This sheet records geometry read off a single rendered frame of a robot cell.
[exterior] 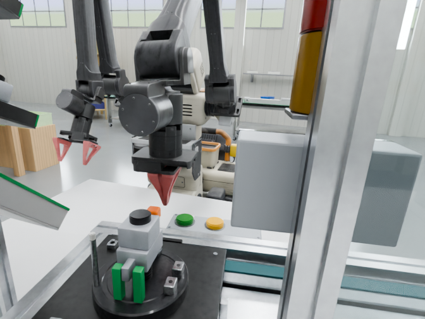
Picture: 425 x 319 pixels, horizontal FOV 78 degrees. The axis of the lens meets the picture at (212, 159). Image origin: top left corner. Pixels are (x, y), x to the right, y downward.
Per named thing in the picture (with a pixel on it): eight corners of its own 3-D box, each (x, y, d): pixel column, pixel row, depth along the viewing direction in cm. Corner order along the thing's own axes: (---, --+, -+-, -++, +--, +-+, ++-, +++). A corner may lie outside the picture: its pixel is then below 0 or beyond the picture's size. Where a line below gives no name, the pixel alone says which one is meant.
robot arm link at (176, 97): (187, 87, 45) (155, 84, 46) (173, 88, 39) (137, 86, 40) (186, 126, 47) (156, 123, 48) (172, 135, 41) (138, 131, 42)
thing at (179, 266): (175, 268, 42) (175, 260, 41) (184, 269, 42) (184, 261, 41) (171, 277, 40) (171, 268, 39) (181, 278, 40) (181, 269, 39)
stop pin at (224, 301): (219, 316, 41) (220, 296, 40) (226, 318, 41) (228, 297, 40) (217, 325, 40) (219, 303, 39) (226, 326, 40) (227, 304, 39)
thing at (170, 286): (167, 284, 39) (167, 275, 38) (177, 285, 38) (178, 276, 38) (163, 295, 37) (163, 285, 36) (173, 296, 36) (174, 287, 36)
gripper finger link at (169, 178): (173, 214, 46) (173, 164, 43) (134, 210, 47) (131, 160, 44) (182, 197, 53) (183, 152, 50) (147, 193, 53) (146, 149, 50)
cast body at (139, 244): (136, 241, 42) (135, 201, 40) (163, 245, 42) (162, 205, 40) (109, 279, 34) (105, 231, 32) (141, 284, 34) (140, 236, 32)
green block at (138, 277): (136, 295, 36) (135, 264, 35) (145, 297, 36) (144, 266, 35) (133, 302, 35) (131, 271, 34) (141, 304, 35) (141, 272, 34)
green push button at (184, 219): (178, 219, 63) (178, 212, 63) (195, 221, 63) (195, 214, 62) (174, 228, 60) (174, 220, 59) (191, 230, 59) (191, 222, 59)
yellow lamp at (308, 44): (284, 107, 21) (293, 40, 20) (350, 111, 21) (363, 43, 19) (295, 114, 17) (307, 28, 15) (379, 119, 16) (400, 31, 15)
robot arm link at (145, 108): (193, 47, 42) (143, 49, 44) (166, 38, 31) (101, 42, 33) (196, 123, 46) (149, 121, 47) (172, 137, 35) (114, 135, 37)
